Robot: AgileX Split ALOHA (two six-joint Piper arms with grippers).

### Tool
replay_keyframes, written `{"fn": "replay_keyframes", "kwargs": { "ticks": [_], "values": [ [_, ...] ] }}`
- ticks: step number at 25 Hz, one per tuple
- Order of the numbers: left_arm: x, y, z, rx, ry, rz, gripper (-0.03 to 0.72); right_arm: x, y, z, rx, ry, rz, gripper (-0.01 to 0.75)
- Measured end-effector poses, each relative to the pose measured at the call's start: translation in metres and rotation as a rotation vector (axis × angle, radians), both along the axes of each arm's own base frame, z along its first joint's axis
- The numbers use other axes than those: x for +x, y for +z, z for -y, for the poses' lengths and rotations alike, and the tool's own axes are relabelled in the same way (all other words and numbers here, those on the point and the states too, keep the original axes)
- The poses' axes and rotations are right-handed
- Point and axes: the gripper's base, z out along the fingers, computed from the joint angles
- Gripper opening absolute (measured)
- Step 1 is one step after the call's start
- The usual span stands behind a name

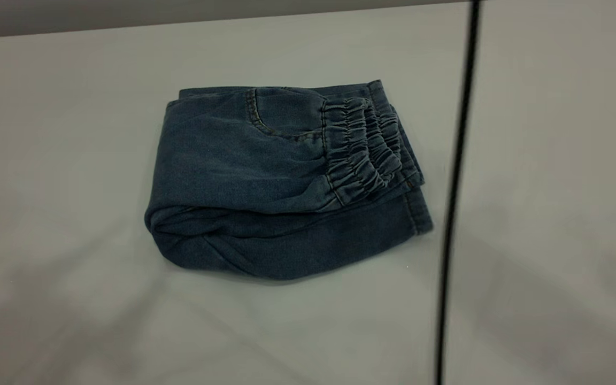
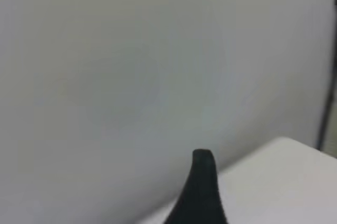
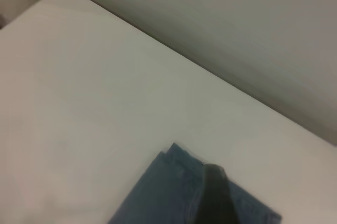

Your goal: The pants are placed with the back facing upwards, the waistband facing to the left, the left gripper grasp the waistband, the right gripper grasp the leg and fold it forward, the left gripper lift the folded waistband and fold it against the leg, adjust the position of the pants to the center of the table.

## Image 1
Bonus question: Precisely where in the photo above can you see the blue denim jeans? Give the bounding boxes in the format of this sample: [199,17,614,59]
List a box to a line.
[144,79,434,281]

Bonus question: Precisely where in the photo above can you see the black braided cable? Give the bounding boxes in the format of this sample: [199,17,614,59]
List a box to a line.
[435,0,484,385]

